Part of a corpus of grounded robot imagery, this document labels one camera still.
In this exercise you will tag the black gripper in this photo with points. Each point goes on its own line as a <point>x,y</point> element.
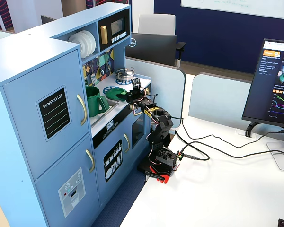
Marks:
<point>130,96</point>

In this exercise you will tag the black Dell monitor back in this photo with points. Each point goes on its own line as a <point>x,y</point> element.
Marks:
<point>151,49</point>

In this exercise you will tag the dark green round lid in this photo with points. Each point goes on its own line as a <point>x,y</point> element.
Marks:
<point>110,94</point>

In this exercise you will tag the red and black base clamp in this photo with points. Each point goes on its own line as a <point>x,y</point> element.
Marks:
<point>162,177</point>

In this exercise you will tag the black toy microwave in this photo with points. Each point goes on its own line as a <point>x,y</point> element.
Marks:
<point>118,26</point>

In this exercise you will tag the dark green plastic container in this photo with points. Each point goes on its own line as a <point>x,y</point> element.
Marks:
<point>92,101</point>

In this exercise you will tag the black computer monitor lit screen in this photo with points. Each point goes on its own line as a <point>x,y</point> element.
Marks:
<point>258,82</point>

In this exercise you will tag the silver monitor stand base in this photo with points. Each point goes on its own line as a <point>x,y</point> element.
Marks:
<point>281,156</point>

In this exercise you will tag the pale blue desk partition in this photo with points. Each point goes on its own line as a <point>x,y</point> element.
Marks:
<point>217,99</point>
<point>168,89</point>

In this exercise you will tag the white toy plate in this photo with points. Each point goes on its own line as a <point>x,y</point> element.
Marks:
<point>94,41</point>
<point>88,42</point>
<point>75,45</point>

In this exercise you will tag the small wrist camera board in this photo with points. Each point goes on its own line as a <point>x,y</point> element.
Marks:
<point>135,82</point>

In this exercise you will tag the steel ladle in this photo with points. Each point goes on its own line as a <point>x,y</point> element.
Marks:
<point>101,71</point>

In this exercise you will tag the steel slotted spatula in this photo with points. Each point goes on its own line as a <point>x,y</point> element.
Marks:
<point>93,78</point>

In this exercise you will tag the steel pot with lid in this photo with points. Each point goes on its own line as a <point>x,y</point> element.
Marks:
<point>125,73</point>

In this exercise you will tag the blue wooden toy kitchen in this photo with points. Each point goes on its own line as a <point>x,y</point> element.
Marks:
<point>26,71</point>

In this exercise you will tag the whiteboard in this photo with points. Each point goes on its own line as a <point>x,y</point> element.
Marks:
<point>227,6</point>

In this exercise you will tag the steel spoon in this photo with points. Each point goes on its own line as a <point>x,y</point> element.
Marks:
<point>108,67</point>

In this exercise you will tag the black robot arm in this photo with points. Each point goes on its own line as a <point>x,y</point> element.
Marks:
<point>164,123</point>

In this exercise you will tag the grey office chair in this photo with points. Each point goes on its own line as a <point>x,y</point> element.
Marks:
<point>156,23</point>

